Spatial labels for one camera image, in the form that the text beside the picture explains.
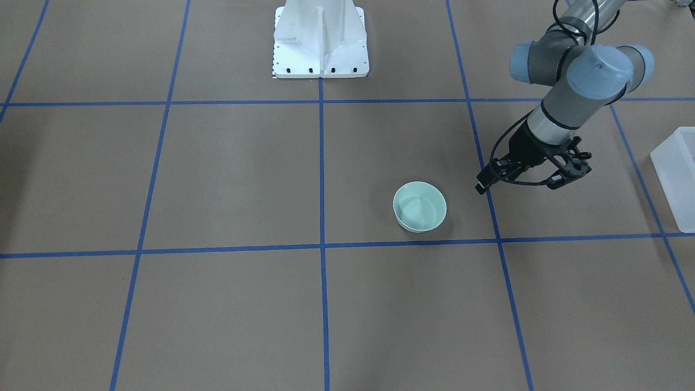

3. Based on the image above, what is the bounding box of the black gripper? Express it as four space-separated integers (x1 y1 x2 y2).
476 119 558 195

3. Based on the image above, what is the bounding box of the mint green bowl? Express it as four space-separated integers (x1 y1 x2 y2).
392 181 447 234

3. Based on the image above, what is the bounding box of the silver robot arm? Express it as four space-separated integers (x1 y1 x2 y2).
476 1 655 194

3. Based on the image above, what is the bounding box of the translucent white plastic box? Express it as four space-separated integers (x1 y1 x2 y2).
650 127 694 234

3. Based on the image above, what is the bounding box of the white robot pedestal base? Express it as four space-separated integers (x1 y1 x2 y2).
271 1 370 79

